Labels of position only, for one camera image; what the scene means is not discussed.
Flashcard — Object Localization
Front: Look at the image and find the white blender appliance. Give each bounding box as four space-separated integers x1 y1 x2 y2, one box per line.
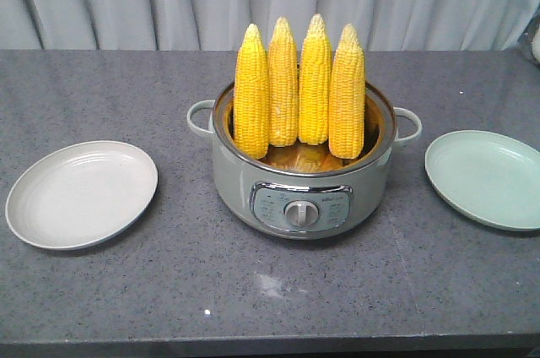
519 18 539 66

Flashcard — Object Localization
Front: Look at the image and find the yellow corn cob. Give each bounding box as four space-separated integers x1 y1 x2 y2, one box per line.
268 17 299 147
298 14 332 145
328 24 366 160
233 24 269 160

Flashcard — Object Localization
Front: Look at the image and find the grey stone countertop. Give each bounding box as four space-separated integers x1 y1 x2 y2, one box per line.
1 50 539 357

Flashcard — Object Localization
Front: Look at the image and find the beige round plate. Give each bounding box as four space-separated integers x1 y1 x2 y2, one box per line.
5 140 158 251

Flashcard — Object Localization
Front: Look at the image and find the green round plate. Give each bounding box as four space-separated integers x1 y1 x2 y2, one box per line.
424 130 539 232

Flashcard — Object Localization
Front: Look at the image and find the green electric cooking pot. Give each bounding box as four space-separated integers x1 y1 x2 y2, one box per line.
186 84 423 240

